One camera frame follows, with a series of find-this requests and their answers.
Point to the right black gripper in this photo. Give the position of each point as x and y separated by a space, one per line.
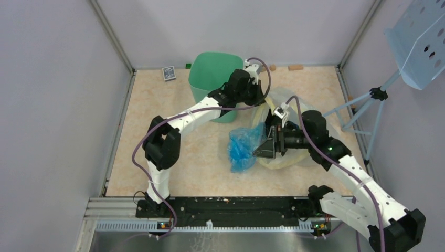
267 149

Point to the light blue tripod stand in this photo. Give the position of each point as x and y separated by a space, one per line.
375 95

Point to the white toothed cable strip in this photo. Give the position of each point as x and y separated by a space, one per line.
150 226

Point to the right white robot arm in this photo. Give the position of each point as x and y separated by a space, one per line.
384 222

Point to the blue plastic trash bag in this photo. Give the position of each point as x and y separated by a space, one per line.
241 145

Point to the clear yellow plastic bag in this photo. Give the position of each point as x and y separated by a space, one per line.
325 149

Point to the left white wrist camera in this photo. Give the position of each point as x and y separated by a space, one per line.
253 70

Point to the green plastic trash bin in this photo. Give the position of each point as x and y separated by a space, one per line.
210 71

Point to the perforated light blue panel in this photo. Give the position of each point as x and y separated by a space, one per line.
417 43

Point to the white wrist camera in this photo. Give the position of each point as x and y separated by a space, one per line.
253 70
282 113

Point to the playing card box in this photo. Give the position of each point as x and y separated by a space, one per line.
169 73

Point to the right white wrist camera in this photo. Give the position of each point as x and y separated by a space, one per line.
282 113

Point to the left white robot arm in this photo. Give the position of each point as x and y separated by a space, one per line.
162 145

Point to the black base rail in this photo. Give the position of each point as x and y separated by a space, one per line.
275 211

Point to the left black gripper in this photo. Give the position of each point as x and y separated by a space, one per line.
258 98

